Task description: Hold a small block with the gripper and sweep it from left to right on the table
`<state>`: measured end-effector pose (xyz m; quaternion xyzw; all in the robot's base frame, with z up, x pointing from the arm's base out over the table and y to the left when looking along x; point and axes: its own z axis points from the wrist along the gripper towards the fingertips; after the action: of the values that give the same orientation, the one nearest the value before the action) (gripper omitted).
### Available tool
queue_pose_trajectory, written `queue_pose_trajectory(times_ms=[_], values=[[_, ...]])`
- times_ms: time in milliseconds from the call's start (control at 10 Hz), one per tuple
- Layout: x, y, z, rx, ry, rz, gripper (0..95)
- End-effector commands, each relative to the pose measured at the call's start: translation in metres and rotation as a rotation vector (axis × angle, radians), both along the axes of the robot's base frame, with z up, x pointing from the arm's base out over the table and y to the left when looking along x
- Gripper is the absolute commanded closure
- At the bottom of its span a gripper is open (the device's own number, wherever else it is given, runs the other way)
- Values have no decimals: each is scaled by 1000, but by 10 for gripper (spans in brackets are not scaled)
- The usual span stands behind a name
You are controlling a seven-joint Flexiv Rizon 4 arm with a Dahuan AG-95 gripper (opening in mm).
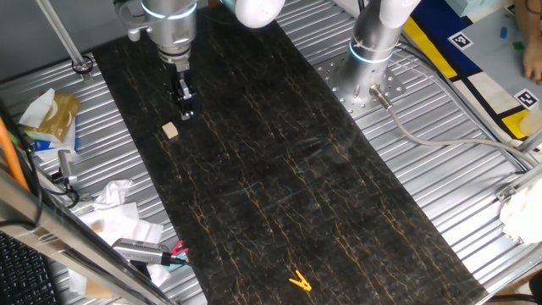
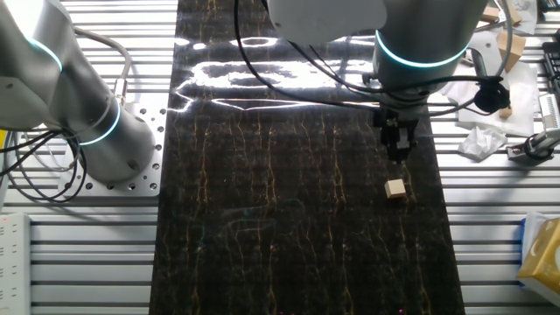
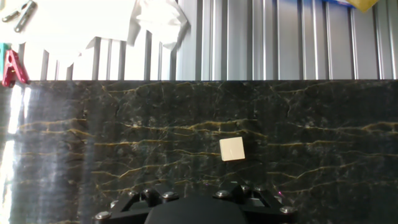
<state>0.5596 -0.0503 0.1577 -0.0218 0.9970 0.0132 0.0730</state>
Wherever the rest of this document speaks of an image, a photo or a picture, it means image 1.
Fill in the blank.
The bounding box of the crumpled white paper pile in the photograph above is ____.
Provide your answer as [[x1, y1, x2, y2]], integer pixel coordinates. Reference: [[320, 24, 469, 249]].
[[0, 167, 177, 305]]

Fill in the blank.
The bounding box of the black keyboard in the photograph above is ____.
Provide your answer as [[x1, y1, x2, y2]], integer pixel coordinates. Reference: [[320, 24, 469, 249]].
[[0, 231, 59, 305]]

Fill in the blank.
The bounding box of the orange clothespin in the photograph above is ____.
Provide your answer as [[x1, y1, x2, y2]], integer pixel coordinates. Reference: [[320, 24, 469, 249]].
[[288, 269, 313, 292]]

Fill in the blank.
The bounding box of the white cloth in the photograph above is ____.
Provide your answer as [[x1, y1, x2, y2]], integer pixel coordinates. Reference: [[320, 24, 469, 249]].
[[498, 176, 542, 246]]

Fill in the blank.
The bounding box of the ribbed silver camera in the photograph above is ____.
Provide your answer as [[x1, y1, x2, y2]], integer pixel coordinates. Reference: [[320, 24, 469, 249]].
[[111, 236, 171, 267]]

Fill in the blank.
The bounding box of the aluminium profile with bracket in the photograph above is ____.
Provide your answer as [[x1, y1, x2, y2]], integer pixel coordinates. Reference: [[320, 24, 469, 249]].
[[494, 163, 542, 203]]

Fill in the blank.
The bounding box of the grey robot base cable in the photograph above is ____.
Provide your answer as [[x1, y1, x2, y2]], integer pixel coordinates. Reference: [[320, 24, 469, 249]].
[[368, 83, 541, 169]]

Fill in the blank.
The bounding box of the white tissue in box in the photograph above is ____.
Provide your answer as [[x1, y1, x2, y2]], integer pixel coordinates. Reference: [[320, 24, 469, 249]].
[[19, 87, 57, 129]]

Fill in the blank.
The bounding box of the red clothespin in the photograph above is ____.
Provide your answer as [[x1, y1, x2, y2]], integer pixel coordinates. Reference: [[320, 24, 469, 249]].
[[169, 240, 191, 258]]

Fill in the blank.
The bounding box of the light blue box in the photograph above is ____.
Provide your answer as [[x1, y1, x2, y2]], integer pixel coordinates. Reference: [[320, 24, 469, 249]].
[[444, 0, 514, 18]]

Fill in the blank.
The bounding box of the grey board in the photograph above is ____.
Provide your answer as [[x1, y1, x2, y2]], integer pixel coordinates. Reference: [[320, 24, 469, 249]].
[[455, 3, 542, 115]]

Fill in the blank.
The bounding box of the black gold-veined marble mat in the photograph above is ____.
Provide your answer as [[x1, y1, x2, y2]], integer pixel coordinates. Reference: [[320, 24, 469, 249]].
[[91, 0, 490, 305]]

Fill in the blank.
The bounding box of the crumpled white tissue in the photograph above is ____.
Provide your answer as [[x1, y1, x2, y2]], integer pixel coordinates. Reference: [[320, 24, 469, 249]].
[[91, 179, 135, 212]]

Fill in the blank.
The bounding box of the small wooden cube block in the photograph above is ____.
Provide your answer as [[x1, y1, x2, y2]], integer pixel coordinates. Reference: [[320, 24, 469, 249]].
[[161, 121, 180, 141]]

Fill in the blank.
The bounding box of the blue yellow white patterned mat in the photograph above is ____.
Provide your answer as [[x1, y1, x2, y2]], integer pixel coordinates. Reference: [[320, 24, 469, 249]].
[[400, 0, 542, 141]]

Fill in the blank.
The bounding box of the person's hand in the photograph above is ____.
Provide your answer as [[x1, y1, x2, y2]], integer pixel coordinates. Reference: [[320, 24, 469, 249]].
[[522, 36, 542, 86]]

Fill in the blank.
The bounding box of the metal pole with foot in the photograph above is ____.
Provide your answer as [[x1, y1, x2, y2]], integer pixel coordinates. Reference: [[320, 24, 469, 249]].
[[36, 0, 95, 82]]

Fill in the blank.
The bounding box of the person's forearm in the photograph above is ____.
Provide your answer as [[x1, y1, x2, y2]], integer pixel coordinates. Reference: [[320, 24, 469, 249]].
[[513, 0, 542, 42]]

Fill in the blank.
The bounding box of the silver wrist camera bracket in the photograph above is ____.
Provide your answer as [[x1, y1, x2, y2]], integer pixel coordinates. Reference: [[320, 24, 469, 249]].
[[114, 0, 152, 42]]

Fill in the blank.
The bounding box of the golden yellow tissue box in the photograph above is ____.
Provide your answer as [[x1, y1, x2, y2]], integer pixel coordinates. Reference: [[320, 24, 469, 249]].
[[36, 91, 81, 144]]

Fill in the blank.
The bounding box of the teal clothespin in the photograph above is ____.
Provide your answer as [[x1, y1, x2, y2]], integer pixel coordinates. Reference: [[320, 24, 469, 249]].
[[164, 252, 190, 270]]

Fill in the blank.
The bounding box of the orange tube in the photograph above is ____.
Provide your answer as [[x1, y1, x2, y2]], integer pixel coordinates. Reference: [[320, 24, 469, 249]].
[[0, 116, 30, 192]]

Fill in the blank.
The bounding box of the blue white tissue pack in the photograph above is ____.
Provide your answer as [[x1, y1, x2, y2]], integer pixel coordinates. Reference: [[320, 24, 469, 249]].
[[25, 118, 80, 163]]

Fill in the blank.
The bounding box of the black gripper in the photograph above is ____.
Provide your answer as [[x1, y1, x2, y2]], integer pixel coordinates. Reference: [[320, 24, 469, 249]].
[[169, 67, 198, 123]]

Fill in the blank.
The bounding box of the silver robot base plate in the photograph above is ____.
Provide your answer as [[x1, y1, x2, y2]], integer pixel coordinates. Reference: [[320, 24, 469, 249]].
[[315, 54, 407, 119]]

